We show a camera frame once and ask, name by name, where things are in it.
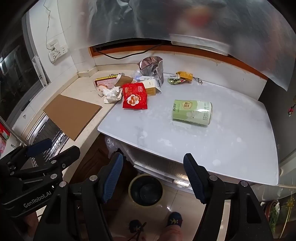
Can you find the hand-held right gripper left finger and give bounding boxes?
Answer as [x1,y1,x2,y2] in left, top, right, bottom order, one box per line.
[33,152,124,241]

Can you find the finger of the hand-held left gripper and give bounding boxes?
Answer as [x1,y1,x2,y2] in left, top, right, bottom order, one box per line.
[7,138,53,168]
[9,146,81,184]

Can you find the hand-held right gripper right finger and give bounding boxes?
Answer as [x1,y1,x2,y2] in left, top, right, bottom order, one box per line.
[183,153,274,241]

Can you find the round cream trash bin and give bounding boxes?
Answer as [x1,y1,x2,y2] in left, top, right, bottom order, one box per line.
[128,174,163,206]

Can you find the white printed carton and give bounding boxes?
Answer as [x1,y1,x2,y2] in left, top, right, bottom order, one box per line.
[139,76,162,96]

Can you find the yellow cracker packet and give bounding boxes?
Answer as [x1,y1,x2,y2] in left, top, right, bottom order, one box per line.
[175,71,193,83]

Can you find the person's left forearm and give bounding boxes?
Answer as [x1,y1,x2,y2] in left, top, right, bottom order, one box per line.
[28,213,40,239]

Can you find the metal sink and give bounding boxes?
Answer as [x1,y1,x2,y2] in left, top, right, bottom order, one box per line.
[23,113,70,167]

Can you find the brown wooden cabinet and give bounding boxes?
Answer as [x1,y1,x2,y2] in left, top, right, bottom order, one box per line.
[69,134,139,209]

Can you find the metal faucet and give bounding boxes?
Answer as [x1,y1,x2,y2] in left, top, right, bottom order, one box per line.
[0,116,27,149]

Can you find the clear plastic bag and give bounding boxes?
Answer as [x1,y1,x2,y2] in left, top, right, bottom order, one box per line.
[104,136,123,158]

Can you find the pink printed packet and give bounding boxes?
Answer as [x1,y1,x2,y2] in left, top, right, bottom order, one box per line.
[0,122,11,160]

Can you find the white ribbed cabinet door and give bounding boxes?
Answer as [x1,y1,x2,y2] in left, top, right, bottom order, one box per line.
[122,144,192,188]

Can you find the brown cardboard sheet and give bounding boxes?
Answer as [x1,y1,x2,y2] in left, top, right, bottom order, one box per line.
[43,94,102,141]

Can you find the blue patterned slipper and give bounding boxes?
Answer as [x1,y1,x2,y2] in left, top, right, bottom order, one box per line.
[129,220,147,235]
[165,211,183,229]

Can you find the person's right leg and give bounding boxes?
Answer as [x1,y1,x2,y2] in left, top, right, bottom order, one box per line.
[157,224,185,241]

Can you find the green and white canister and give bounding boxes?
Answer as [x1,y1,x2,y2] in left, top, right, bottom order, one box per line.
[172,99,213,127]

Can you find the crumpled white paper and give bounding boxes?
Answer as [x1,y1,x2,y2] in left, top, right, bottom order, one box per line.
[102,86,123,104]

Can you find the pink flat box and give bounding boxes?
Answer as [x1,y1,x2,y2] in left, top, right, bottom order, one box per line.
[94,76,117,90]

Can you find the window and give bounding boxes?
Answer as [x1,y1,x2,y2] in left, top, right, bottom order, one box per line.
[0,14,47,121]

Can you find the red snack packet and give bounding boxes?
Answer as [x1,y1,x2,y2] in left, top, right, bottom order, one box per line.
[122,82,148,110]

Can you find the brown paper piece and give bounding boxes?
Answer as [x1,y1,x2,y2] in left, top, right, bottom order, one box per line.
[115,74,134,87]

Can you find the green candy wrapper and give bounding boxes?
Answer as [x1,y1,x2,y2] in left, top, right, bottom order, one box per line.
[168,77,186,85]

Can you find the silver foil bag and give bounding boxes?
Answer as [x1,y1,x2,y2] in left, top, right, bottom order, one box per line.
[138,56,164,88]

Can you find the black cable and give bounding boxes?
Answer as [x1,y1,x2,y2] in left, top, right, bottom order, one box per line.
[94,42,173,60]

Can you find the silver foil wall sheet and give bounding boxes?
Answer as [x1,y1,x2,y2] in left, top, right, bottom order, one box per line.
[87,0,294,91]

